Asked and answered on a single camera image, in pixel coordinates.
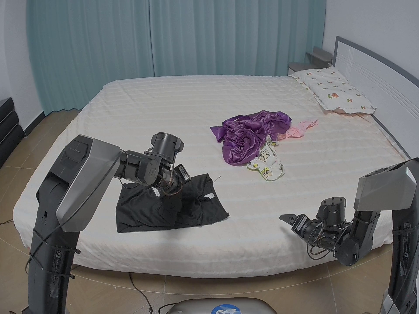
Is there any pink garment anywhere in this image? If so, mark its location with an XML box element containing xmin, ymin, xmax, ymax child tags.
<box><xmin>278</xmin><ymin>119</ymin><xmax>319</xmax><ymax>142</ymax></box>

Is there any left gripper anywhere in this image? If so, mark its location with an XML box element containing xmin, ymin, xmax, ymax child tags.
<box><xmin>161</xmin><ymin>163</ymin><xmax>192</xmax><ymax>196</ymax></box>

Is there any black cable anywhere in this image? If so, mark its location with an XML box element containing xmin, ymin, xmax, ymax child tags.
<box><xmin>128</xmin><ymin>271</ymin><xmax>156</xmax><ymax>314</ymax></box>

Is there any white printed garment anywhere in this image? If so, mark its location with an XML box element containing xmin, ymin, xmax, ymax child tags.
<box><xmin>246</xmin><ymin>139</ymin><xmax>285</xmax><ymax>182</ymax></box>

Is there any white printed pillow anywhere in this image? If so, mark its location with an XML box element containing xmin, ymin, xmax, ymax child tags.
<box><xmin>291</xmin><ymin>65</ymin><xmax>377</xmax><ymax>114</ymax></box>

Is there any bed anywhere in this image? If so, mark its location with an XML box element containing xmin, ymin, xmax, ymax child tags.
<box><xmin>12</xmin><ymin>36</ymin><xmax>419</xmax><ymax>279</ymax></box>

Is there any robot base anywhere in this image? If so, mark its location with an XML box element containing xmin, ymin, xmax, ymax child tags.
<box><xmin>164</xmin><ymin>298</ymin><xmax>276</xmax><ymax>314</ymax></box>

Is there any blue-green curtain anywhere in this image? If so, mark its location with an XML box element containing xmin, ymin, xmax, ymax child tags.
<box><xmin>26</xmin><ymin>0</ymin><xmax>328</xmax><ymax>117</ymax></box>

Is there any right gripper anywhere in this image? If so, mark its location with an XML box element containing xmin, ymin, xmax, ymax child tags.
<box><xmin>279</xmin><ymin>213</ymin><xmax>316</xmax><ymax>239</ymax></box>

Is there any black chest of drawers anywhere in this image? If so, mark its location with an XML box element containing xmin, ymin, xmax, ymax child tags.
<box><xmin>0</xmin><ymin>97</ymin><xmax>25</xmax><ymax>169</ymax></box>

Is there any black T-shirt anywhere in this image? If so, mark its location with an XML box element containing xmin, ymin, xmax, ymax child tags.
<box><xmin>115</xmin><ymin>173</ymin><xmax>230</xmax><ymax>234</ymax></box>

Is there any purple satin garment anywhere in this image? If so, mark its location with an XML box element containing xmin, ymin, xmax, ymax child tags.
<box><xmin>210</xmin><ymin>110</ymin><xmax>292</xmax><ymax>167</ymax></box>

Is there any grey bedside table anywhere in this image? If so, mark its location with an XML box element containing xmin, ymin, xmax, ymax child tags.
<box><xmin>288</xmin><ymin>46</ymin><xmax>334</xmax><ymax>76</ymax></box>

